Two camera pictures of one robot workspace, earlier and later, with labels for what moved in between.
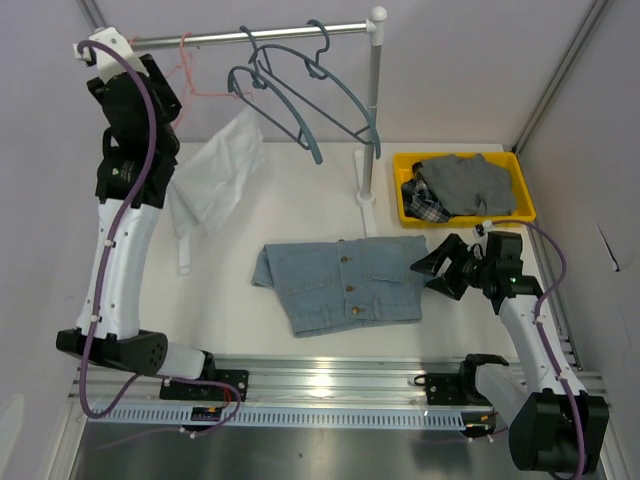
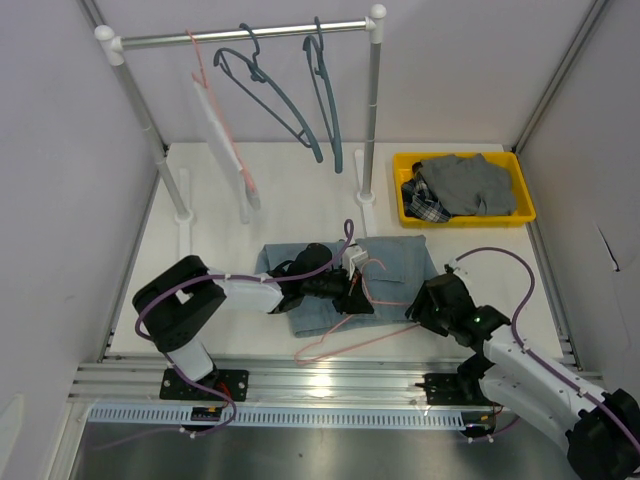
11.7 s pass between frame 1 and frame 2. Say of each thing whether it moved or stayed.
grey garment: stayed
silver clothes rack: stayed
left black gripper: moved
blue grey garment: stayed
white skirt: moved
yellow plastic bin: stayed
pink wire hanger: moved
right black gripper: moved
